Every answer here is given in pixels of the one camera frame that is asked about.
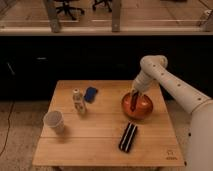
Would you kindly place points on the wooden table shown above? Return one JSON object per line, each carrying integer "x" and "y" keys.
{"x": 93, "y": 139}

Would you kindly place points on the white paper cup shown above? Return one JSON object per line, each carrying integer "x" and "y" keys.
{"x": 54, "y": 120}

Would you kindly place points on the clear plastic bottle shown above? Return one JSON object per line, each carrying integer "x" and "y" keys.
{"x": 79, "y": 102}

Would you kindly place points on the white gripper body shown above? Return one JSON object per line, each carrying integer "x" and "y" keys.
{"x": 139, "y": 85}

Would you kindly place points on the blue cloth object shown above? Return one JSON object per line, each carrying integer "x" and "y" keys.
{"x": 90, "y": 94}

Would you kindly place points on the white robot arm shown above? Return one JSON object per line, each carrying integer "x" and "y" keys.
{"x": 199, "y": 156}

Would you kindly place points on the orange ceramic bowl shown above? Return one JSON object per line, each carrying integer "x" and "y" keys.
{"x": 143, "y": 108}

